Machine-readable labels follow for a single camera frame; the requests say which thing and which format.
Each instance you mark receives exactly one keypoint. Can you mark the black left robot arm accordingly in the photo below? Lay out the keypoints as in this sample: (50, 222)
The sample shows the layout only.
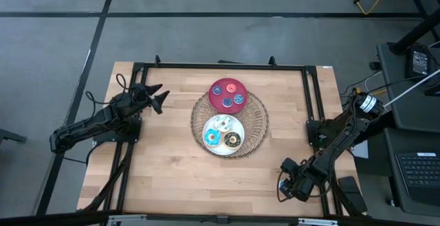
(89, 124)

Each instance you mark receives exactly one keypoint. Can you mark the round woven straw placemat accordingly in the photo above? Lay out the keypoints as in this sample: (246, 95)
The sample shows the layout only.
(258, 123)

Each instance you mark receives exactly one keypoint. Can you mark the red round plate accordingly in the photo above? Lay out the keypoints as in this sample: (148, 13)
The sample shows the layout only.
(223, 93)

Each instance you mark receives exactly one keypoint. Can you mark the large light blue donut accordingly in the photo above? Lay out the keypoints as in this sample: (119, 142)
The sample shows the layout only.
(209, 140)

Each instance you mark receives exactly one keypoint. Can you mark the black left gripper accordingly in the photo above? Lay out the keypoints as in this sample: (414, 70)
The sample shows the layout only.
(141, 97)

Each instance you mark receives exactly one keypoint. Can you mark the large white teal-drizzled donut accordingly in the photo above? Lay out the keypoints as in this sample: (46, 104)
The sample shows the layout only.
(223, 123)

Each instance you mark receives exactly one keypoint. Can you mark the small dark blue sprinkled donut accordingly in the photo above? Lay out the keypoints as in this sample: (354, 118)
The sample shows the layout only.
(227, 102)
(217, 89)

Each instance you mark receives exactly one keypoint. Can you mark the yellow plug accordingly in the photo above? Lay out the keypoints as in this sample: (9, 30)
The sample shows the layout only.
(358, 90)

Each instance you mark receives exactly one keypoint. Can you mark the white round plate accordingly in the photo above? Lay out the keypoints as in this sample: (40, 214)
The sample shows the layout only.
(220, 150)

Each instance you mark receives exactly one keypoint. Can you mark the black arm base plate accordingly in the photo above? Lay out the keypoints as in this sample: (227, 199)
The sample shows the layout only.
(313, 138)
(103, 138)

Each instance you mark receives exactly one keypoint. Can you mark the black crossbar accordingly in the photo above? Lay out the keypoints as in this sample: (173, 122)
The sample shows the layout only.
(51, 219)

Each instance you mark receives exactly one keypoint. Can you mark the black aluminium table frame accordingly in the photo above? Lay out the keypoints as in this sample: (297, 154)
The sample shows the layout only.
(192, 66)

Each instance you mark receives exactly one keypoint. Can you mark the black stand leg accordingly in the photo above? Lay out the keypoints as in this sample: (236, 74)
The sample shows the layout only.
(417, 32)

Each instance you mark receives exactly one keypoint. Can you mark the black flat pad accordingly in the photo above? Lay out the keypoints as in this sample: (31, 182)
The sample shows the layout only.
(352, 193)

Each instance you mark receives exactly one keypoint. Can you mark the silver metal bracket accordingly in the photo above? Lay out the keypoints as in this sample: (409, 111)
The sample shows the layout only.
(318, 222)
(125, 220)

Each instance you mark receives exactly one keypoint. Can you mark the small red donut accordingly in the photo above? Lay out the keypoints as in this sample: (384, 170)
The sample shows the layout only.
(231, 88)

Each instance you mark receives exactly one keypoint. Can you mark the large chocolate donut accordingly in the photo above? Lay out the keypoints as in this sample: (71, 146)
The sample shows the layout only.
(228, 143)

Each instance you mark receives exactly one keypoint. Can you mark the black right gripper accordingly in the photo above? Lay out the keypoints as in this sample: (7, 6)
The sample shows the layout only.
(299, 183)

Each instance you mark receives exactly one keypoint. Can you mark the dark chair leg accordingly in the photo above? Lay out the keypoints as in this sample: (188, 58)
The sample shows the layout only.
(10, 136)

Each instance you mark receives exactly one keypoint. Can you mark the black laptop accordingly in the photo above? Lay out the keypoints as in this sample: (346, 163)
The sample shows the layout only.
(419, 174)

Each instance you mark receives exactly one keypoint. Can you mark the black side desk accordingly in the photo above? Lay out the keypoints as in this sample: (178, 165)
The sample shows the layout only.
(395, 140)

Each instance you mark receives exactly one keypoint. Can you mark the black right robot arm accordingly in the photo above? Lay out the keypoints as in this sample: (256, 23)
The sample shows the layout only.
(343, 133)

